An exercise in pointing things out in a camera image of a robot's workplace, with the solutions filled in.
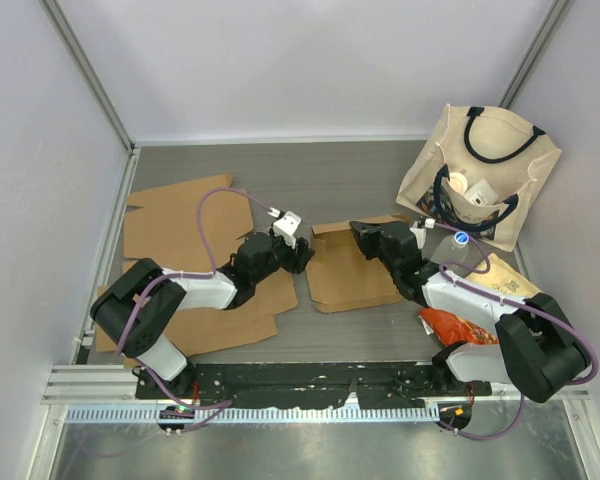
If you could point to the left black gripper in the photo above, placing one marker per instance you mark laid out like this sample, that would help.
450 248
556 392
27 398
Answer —
296 263

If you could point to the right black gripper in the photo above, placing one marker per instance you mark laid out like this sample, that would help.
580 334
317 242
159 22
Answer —
365 234

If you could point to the brown cardboard box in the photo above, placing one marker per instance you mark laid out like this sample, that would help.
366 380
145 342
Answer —
339 276

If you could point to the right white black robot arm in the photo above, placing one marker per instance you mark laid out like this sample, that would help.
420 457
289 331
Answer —
537 350

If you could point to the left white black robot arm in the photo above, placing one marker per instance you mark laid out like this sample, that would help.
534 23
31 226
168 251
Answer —
135 311

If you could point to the white box in bag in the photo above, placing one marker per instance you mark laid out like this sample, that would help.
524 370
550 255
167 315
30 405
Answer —
481 194

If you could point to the clear plastic water bottle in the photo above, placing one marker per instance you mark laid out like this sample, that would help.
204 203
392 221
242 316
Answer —
452 251

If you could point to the round beige lid in bag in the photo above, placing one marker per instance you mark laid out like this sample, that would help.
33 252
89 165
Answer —
458 182

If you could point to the small white paper packet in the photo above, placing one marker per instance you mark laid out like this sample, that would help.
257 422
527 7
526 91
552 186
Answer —
426 327

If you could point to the flat brown cardboard sheets stack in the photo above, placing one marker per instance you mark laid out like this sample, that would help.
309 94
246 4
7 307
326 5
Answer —
188 227

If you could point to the beige canvas tote bag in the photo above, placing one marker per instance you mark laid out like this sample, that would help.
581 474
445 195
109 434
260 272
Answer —
515 156

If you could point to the orange chips snack bag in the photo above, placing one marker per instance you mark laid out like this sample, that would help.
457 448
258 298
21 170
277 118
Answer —
467 309

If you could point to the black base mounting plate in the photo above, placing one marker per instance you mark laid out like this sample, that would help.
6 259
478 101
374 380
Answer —
318 386

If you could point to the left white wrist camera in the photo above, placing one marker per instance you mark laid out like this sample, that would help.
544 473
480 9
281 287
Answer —
285 225

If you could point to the white slotted cable duct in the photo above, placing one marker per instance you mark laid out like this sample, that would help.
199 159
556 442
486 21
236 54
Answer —
148 413

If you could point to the right aluminium frame post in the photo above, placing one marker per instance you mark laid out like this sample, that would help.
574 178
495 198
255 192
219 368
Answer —
549 26

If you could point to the aluminium frame post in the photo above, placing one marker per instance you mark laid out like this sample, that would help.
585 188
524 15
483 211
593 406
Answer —
549 26
69 38

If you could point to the left aluminium frame post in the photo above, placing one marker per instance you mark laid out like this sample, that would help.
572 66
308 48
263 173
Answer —
69 38

